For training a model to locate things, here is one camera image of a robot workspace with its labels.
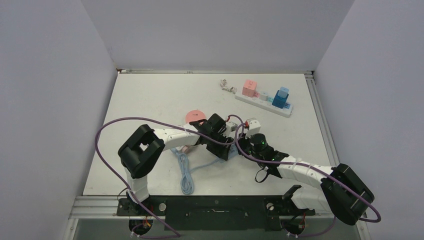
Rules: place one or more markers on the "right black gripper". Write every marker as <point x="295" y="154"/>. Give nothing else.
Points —
<point x="243" y="142"/>

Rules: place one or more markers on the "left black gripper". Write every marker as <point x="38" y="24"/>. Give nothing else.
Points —
<point x="220" y="151"/>

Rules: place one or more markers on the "pink round disc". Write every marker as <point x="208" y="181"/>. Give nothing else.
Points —
<point x="194" y="115"/>

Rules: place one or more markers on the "blue power strip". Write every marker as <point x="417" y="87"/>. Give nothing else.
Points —
<point x="233" y="151"/>

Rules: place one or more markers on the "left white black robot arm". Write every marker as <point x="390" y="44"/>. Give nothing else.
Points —
<point x="140" y="153"/>

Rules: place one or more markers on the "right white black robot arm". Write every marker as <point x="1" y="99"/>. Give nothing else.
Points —
<point x="343" y="193"/>

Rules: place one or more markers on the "small white plug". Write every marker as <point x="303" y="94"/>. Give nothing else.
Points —
<point x="263" y="96"/>

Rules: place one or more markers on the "light blue plug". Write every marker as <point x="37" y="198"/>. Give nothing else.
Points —
<point x="283" y="92"/>

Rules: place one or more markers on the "white power strip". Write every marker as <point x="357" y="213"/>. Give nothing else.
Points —
<point x="286" y="111"/>

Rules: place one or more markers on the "dark blue cube adapter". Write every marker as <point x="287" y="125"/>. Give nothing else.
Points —
<point x="279" y="102"/>

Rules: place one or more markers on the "pink cube adapter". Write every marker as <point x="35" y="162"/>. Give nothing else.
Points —
<point x="249" y="88"/>

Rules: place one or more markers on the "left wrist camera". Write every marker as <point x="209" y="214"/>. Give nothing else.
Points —
<point x="230" y="126"/>

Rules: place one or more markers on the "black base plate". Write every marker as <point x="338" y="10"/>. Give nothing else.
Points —
<point x="226" y="213"/>

